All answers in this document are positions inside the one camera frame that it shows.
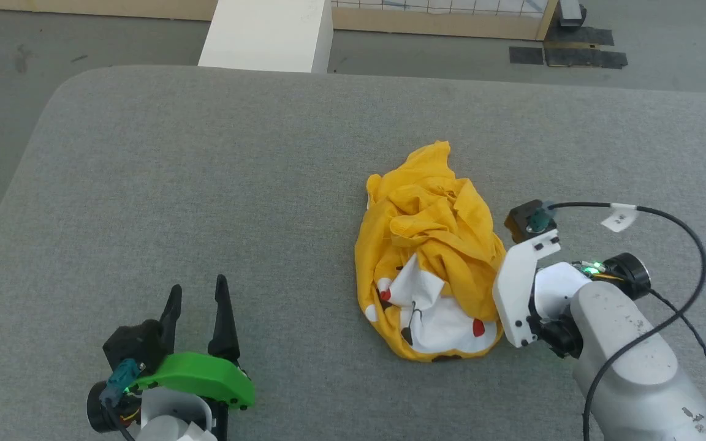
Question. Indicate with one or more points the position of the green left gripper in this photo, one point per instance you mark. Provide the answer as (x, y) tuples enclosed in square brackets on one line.
[(200, 373)]

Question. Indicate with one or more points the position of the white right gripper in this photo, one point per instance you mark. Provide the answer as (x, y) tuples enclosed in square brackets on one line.
[(515, 288)]

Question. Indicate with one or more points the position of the yellow t-shirt with cartoon print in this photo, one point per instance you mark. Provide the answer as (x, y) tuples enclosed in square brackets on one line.
[(432, 245)]

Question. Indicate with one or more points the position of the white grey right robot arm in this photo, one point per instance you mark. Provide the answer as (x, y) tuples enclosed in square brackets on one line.
[(622, 343)]

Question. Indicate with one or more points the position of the grey upholstered sofa cushion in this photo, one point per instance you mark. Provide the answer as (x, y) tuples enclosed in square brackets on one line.
[(206, 184)]

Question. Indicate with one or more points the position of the small black floor tape patch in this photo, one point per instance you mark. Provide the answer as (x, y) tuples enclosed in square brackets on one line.
[(526, 55)]

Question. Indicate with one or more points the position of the long black floor tape patch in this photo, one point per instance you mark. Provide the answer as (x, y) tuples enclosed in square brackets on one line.
[(586, 58)]

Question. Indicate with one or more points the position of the black floor tape under stand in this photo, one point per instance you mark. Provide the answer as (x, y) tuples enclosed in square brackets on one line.
[(583, 35)]

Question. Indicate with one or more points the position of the wooden framed grid partition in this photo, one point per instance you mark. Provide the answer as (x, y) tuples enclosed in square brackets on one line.
[(439, 23)]

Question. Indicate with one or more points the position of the grey stand foot with caster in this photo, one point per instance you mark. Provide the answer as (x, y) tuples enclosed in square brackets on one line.
[(572, 12)]

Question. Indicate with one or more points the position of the white rectangular box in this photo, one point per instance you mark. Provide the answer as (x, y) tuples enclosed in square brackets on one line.
[(267, 33)]

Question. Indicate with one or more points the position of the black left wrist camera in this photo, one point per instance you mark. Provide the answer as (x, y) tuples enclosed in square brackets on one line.
[(135, 344)]

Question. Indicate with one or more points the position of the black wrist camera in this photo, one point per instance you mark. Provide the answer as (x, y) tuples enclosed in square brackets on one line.
[(521, 222), (135, 344)]

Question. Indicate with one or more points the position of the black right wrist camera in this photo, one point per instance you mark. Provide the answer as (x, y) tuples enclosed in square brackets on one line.
[(521, 222)]

